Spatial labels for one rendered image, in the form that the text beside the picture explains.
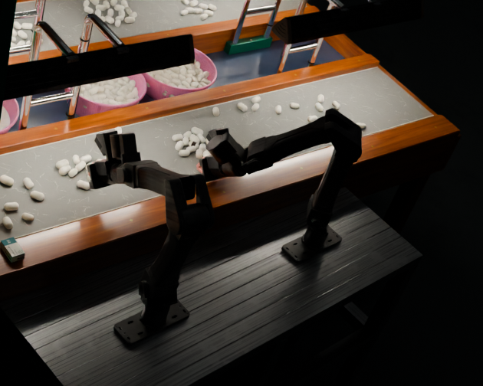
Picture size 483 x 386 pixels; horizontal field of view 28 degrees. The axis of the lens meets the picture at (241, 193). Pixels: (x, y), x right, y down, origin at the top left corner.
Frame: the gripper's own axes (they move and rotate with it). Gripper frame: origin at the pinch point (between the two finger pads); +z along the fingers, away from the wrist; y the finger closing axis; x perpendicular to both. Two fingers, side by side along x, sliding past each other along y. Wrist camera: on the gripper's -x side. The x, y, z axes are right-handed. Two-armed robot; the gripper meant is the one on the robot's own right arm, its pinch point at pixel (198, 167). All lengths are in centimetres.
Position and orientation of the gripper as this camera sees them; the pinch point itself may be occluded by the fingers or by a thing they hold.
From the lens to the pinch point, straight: 277.9
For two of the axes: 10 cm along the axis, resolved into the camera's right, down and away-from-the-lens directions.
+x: 1.7, 9.7, 1.5
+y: -7.7, 2.2, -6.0
